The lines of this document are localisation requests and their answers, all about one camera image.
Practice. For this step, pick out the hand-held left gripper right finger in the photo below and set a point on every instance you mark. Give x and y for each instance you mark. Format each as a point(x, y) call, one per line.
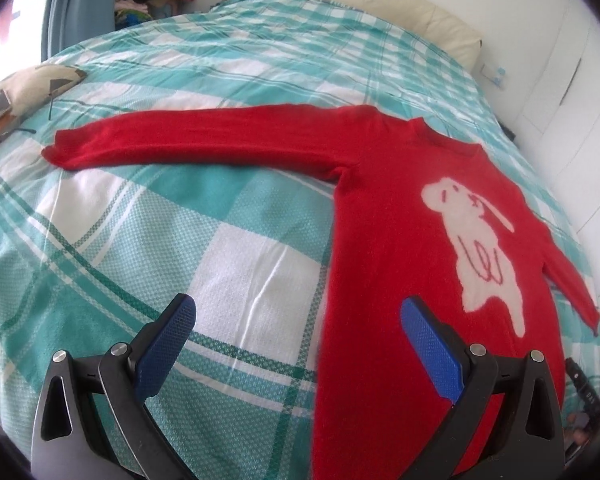
point(432, 345)

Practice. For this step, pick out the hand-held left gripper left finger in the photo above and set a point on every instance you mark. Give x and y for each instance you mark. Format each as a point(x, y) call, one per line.
point(166, 340)

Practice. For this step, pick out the red sweater with white dog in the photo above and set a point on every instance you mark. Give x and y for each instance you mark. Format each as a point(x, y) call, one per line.
point(395, 240)

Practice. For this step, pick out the bed with teal plaid cover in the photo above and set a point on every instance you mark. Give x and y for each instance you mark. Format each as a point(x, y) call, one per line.
point(190, 230)

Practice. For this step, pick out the white wardrobe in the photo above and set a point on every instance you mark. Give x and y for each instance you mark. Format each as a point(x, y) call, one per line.
point(565, 110)

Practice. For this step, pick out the beige patterned cushion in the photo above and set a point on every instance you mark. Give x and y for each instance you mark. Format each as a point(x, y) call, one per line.
point(35, 85)

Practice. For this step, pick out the blue curtain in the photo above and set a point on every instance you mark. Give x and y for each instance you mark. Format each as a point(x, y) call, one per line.
point(72, 5)

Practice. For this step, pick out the cream padded headboard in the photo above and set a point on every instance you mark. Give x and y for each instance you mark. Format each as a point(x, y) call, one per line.
point(380, 0)

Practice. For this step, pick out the white wall socket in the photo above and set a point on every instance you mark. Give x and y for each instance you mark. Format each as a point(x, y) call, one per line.
point(495, 75)

